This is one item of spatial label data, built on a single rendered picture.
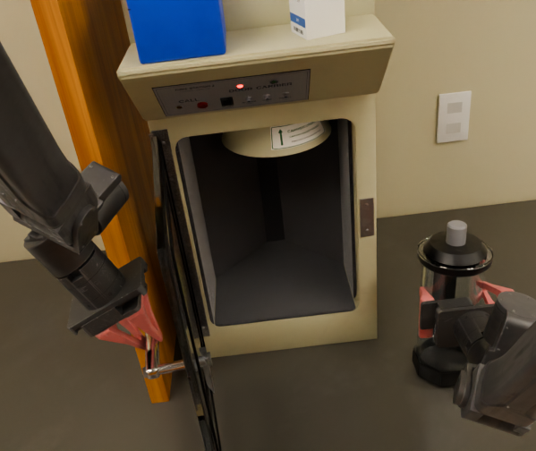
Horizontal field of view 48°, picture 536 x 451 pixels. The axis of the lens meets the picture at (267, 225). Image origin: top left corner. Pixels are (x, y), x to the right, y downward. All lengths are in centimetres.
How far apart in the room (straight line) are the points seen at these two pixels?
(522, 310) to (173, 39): 52
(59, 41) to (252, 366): 63
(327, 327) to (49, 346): 54
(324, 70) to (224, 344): 54
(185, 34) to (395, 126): 76
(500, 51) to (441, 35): 14
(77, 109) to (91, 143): 5
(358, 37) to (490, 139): 78
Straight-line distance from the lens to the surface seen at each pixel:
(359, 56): 74
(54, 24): 75
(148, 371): 73
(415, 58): 134
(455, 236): 91
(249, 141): 91
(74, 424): 109
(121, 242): 86
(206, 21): 71
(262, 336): 108
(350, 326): 109
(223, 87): 76
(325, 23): 74
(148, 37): 72
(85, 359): 119
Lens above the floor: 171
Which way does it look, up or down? 32 degrees down
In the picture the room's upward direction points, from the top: 7 degrees counter-clockwise
